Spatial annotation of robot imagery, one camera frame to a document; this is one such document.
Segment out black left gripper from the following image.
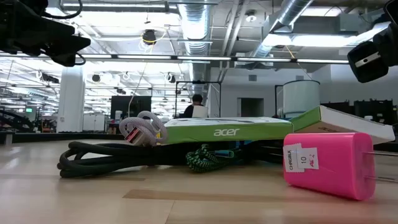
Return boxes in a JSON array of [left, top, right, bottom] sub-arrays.
[[0, 0, 91, 67]]

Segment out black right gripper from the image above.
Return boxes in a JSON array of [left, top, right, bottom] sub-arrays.
[[347, 21, 398, 83]]

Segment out green white acer box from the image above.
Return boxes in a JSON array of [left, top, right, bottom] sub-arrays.
[[161, 116, 294, 146], [290, 105, 396, 146]]

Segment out grey braided cable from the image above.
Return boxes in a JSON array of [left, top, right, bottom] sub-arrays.
[[119, 110, 169, 147]]

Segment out pink charger block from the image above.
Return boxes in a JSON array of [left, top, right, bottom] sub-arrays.
[[282, 132, 398, 201]]

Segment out thick black cable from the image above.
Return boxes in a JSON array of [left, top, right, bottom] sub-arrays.
[[57, 140, 195, 179]]

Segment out green black braided cable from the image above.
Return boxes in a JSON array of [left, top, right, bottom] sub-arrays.
[[185, 143, 236, 174]]

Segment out white pillar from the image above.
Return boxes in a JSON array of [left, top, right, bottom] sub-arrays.
[[57, 66, 86, 133]]

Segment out black cabinets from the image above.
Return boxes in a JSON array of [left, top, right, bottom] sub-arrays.
[[320, 98, 398, 126]]

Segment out white cabinets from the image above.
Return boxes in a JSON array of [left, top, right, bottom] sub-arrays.
[[82, 114, 107, 133]]

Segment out pale cylinder container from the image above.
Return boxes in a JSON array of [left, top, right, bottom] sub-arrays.
[[282, 80, 322, 119]]

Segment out black monitor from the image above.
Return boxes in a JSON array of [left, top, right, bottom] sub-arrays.
[[110, 95, 152, 121]]

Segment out overhead light bar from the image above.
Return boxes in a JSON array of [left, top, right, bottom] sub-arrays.
[[0, 52, 351, 65]]

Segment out person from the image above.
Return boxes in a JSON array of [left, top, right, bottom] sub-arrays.
[[179, 93, 205, 119]]

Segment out white laptop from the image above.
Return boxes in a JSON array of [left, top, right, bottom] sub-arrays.
[[192, 105, 209, 119]]

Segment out black ceiling camera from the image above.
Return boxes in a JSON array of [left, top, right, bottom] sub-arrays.
[[142, 29, 157, 45]]

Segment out silver round air duct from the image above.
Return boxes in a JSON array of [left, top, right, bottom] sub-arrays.
[[177, 0, 213, 94]]

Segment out black frame stand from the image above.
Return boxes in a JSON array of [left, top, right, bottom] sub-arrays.
[[175, 80, 223, 119]]

